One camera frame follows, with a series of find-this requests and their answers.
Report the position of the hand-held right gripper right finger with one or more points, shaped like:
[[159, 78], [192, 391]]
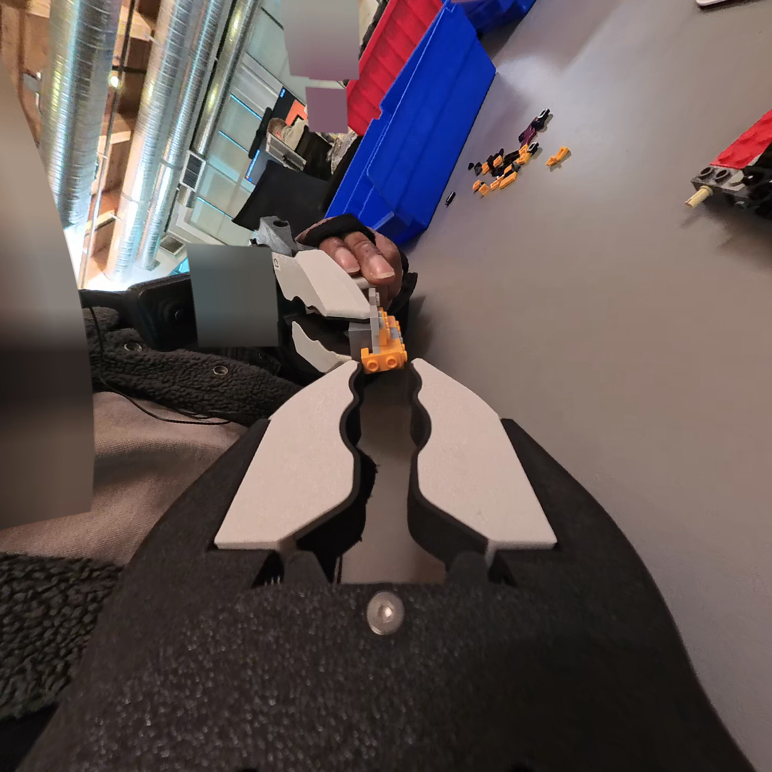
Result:
[[482, 476]]

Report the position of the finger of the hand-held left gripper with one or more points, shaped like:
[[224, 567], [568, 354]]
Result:
[[313, 350], [325, 283]]

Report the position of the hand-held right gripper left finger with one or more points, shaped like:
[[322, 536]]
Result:
[[289, 470]]

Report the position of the orange grey brick assembly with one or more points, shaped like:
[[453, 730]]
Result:
[[386, 359]]

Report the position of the large blue plastic bin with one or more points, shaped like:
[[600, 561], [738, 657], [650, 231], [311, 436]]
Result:
[[422, 120]]

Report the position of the black red toy car chassis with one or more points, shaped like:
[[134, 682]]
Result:
[[742, 145]]

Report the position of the person's left hand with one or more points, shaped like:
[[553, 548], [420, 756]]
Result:
[[374, 259]]

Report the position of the pile of small toy bricks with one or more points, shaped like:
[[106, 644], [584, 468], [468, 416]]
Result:
[[509, 181]]

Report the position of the red plastic bin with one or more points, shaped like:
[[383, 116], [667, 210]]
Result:
[[386, 60]]

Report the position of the small orange toy brick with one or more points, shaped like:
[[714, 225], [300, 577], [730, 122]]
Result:
[[558, 158]]

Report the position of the silver ventilation duct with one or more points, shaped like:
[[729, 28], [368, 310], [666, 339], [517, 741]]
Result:
[[78, 90], [175, 120]]

